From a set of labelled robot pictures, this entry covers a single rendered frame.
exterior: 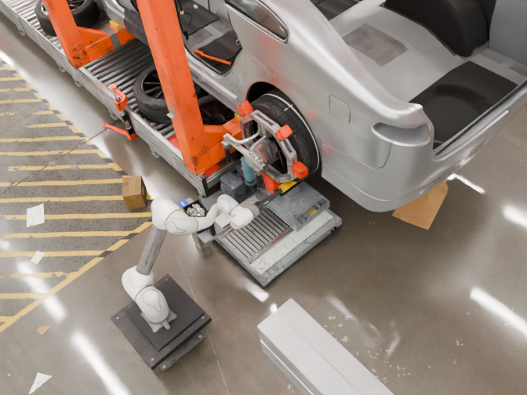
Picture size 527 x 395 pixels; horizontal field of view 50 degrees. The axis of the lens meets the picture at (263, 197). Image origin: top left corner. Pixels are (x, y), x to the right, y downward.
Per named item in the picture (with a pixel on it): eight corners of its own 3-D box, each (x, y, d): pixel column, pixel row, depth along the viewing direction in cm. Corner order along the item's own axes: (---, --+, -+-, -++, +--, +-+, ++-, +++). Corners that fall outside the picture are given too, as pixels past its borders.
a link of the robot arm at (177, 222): (201, 221, 349) (188, 208, 356) (179, 224, 335) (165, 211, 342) (193, 238, 354) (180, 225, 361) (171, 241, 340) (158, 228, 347)
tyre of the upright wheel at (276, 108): (344, 156, 385) (291, 74, 379) (319, 175, 377) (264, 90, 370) (303, 172, 447) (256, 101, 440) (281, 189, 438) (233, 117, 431)
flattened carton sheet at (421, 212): (452, 183, 474) (452, 180, 472) (427, 230, 446) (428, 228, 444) (417, 171, 486) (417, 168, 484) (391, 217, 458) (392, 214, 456)
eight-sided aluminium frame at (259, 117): (299, 190, 410) (296, 135, 368) (292, 195, 407) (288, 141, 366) (251, 153, 439) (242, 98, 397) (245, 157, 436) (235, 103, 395)
